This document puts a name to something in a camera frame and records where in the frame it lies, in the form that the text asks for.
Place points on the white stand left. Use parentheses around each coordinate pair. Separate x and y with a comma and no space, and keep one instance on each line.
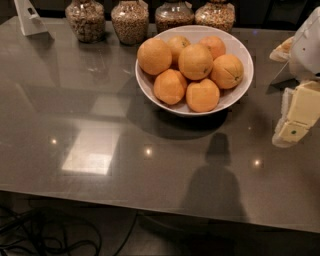
(30,21)

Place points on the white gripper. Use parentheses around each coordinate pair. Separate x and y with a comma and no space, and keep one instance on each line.
(306,50)

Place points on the glass jar rightmost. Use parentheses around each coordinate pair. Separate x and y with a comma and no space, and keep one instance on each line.
(219,14)

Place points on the glass jar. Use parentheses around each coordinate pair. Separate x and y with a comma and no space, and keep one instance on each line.
(173,13)
(219,14)
(130,19)
(86,19)

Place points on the orange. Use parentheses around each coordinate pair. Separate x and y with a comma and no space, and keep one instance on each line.
(176,45)
(154,56)
(170,86)
(195,62)
(202,96)
(215,45)
(227,71)

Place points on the glass jar leftmost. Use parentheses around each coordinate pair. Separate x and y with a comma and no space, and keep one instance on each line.
(86,19)

